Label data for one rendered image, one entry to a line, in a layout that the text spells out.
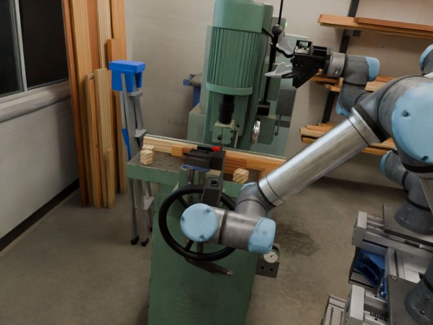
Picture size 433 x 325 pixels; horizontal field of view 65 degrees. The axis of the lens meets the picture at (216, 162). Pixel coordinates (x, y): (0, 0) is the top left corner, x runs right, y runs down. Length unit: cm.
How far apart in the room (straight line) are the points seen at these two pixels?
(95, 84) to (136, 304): 143
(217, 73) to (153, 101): 263
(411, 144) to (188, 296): 120
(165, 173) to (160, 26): 258
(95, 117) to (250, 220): 196
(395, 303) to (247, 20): 94
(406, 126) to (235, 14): 76
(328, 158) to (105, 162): 211
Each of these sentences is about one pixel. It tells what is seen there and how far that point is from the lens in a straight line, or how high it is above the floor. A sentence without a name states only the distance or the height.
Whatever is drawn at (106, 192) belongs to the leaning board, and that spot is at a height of 13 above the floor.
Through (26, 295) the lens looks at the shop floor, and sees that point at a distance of 216.
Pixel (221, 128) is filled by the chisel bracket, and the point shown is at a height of 106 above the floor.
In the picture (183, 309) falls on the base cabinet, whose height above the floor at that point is 25.
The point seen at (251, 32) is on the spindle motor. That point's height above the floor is 141.
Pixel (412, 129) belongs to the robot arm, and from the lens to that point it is 60.
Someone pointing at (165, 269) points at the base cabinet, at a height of 45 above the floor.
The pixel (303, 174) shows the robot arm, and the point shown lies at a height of 115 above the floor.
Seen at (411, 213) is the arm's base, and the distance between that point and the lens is 143.
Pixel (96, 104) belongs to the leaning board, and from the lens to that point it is 252.
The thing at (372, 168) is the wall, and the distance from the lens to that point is 397.
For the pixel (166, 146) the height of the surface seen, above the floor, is 93.
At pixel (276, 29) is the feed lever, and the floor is 143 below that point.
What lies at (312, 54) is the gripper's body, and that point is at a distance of 118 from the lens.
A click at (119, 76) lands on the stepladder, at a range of 201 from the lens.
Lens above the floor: 143
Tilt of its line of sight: 22 degrees down
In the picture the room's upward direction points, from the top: 7 degrees clockwise
